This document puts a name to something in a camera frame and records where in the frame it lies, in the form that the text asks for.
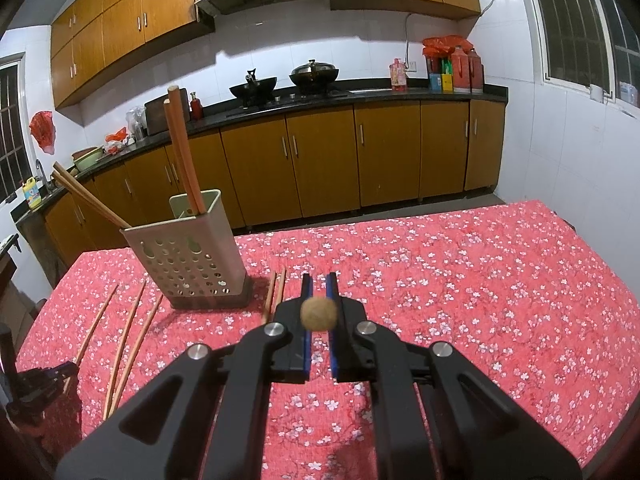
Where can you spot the pink bottle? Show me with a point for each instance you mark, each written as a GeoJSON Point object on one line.
{"type": "Point", "coordinates": [398, 76]}

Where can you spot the blue and white packets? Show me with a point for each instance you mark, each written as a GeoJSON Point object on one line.
{"type": "Point", "coordinates": [629, 91]}

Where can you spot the left group wooden chopsticks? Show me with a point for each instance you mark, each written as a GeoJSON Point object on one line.
{"type": "Point", "coordinates": [95, 327]}

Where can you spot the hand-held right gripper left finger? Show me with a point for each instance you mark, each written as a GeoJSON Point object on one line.
{"type": "Point", "coordinates": [306, 310]}

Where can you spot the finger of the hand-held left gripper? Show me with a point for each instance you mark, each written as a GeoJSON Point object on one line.
{"type": "Point", "coordinates": [62, 372]}

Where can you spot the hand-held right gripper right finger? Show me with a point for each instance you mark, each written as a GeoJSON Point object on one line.
{"type": "Point", "coordinates": [333, 355]}

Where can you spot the metal faucet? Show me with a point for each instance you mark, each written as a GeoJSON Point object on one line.
{"type": "Point", "coordinates": [41, 172]}

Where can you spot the white cup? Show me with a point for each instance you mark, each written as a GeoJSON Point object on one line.
{"type": "Point", "coordinates": [597, 94]}

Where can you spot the red thermos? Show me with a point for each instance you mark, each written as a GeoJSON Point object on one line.
{"type": "Point", "coordinates": [476, 71]}
{"type": "Point", "coordinates": [461, 72]}

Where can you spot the beige perforated chopstick holder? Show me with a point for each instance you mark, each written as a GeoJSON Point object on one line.
{"type": "Point", "coordinates": [190, 265]}

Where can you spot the yellow detergent bottle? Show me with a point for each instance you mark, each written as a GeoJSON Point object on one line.
{"type": "Point", "coordinates": [31, 195]}

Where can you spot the clear plastic bag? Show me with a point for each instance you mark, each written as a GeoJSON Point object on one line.
{"type": "Point", "coordinates": [136, 122]}

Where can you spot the black open wok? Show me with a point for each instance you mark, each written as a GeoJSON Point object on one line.
{"type": "Point", "coordinates": [252, 89]}

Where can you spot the red sauce bottle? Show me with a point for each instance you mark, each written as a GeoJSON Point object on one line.
{"type": "Point", "coordinates": [196, 107]}

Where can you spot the red and white plastic bag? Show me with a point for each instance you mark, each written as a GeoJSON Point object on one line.
{"type": "Point", "coordinates": [116, 140]}

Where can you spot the red floral tablecloth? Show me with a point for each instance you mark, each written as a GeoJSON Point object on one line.
{"type": "Point", "coordinates": [475, 285]}

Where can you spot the dark wooden cutting board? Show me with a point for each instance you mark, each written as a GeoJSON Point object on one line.
{"type": "Point", "coordinates": [157, 115]}

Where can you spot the gas stove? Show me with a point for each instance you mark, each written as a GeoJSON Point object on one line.
{"type": "Point", "coordinates": [290, 97]}

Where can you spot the black kitchen countertop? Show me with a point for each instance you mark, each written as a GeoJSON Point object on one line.
{"type": "Point", "coordinates": [380, 96]}

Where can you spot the wooden lower kitchen cabinets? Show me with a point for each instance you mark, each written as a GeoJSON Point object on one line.
{"type": "Point", "coordinates": [325, 160]}

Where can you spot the wooden chopstick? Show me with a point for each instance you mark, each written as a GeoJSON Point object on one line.
{"type": "Point", "coordinates": [178, 160]}
{"type": "Point", "coordinates": [140, 347]}
{"type": "Point", "coordinates": [90, 194]}
{"type": "Point", "coordinates": [268, 297]}
{"type": "Point", "coordinates": [126, 345]}
{"type": "Point", "coordinates": [85, 202]}
{"type": "Point", "coordinates": [318, 314]}
{"type": "Point", "coordinates": [280, 287]}

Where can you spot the green plastic basin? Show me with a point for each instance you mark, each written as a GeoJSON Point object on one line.
{"type": "Point", "coordinates": [86, 160]}

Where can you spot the yellow and blue box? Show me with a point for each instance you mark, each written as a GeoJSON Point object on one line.
{"type": "Point", "coordinates": [441, 83]}

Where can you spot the wok with metal lid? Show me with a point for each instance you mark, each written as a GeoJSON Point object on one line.
{"type": "Point", "coordinates": [314, 76]}

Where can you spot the hanging red plastic bag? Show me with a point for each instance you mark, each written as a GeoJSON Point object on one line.
{"type": "Point", "coordinates": [42, 132]}

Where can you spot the barred window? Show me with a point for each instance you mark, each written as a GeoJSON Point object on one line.
{"type": "Point", "coordinates": [575, 20]}
{"type": "Point", "coordinates": [10, 130]}

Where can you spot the chopsticks pair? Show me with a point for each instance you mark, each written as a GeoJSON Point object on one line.
{"type": "Point", "coordinates": [186, 145]}

